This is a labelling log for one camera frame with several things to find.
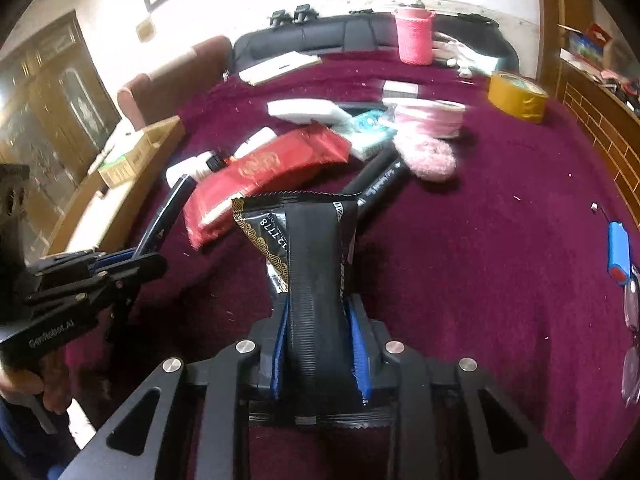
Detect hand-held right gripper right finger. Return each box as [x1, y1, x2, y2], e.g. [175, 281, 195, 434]
[349, 304, 576, 480]

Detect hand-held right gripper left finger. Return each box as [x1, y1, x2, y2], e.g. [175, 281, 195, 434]
[62, 304, 292, 480]

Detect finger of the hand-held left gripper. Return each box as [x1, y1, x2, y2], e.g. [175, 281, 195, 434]
[24, 253, 169, 341]
[31, 248, 139, 282]

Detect white plastic bottle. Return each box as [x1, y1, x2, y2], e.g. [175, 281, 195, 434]
[166, 151, 226, 187]

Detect cardboard box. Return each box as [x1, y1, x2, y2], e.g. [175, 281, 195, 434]
[97, 115, 187, 190]

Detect red foil packet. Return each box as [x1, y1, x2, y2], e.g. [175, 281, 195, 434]
[182, 127, 352, 250]

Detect white bottle with orange cap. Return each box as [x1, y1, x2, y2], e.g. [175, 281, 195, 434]
[227, 127, 279, 163]

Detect person's left hand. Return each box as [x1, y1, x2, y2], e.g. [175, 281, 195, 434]
[42, 350, 76, 415]

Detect wooden door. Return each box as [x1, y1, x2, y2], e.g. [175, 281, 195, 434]
[0, 10, 122, 221]

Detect maroon tablecloth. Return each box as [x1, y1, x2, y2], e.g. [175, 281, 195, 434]
[102, 47, 640, 480]

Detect black marker with white print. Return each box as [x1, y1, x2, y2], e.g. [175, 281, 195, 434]
[356, 159, 417, 212]

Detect brown armchair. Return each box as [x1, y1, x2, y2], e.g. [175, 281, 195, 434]
[117, 35, 234, 132]

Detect pink fluffy pouch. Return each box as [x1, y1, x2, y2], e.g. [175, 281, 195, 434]
[392, 135, 459, 182]

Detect teal printed packet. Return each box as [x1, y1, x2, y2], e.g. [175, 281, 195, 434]
[345, 110, 397, 161]

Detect white notebook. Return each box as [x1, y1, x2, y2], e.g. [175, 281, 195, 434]
[238, 51, 321, 86]

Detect small grey box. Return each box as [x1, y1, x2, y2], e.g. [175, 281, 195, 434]
[382, 80, 421, 104]

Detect eyeglasses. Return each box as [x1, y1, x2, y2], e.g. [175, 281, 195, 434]
[620, 264, 640, 407]

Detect blue lighter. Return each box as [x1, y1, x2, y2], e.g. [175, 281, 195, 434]
[607, 221, 634, 287]

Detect yellow tape roll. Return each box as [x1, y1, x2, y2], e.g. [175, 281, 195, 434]
[487, 71, 549, 124]

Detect black leather sofa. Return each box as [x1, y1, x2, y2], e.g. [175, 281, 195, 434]
[232, 11, 521, 77]

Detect pink woven basket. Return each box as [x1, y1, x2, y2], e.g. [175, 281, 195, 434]
[394, 0, 434, 66]

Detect wooden shelf cabinet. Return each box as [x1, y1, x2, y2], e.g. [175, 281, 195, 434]
[534, 0, 640, 198]

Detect white cable bundle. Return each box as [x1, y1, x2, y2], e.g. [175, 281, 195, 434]
[432, 32, 470, 69]

